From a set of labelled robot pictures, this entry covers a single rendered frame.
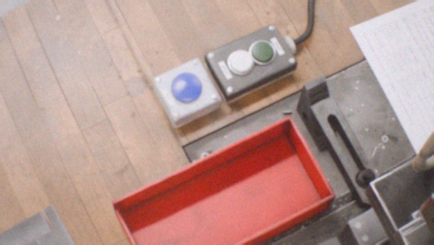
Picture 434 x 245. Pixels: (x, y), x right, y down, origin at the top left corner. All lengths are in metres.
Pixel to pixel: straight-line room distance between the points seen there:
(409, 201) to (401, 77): 0.35
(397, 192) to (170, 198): 0.34
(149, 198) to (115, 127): 0.11
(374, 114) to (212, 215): 0.26
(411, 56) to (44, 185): 0.54
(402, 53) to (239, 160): 0.28
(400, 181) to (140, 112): 0.41
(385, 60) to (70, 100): 0.44
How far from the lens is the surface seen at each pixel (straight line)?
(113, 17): 1.32
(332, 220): 1.23
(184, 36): 1.30
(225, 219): 1.21
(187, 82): 1.23
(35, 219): 0.81
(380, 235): 1.15
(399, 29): 1.34
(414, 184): 1.01
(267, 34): 1.28
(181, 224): 1.21
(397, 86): 1.31
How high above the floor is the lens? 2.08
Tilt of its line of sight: 70 degrees down
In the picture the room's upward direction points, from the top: 7 degrees clockwise
